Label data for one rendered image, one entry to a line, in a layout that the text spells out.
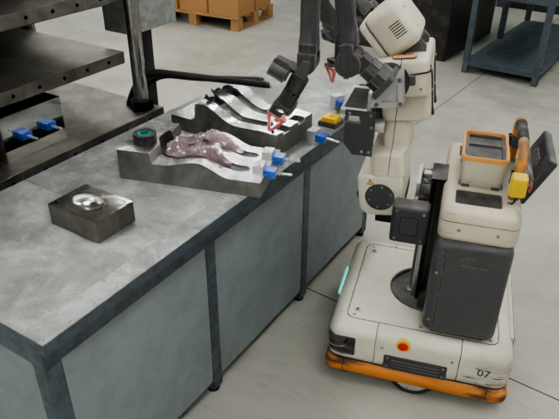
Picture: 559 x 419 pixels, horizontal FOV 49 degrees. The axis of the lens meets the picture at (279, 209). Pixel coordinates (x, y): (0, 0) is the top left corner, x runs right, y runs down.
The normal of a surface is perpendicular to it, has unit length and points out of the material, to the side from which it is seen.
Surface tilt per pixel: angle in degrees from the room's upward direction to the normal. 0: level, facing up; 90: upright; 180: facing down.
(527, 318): 0
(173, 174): 90
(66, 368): 90
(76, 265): 0
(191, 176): 90
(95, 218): 0
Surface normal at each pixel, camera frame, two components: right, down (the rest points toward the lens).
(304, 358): 0.01, -0.86
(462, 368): -0.29, 0.49
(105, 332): 0.85, 0.28
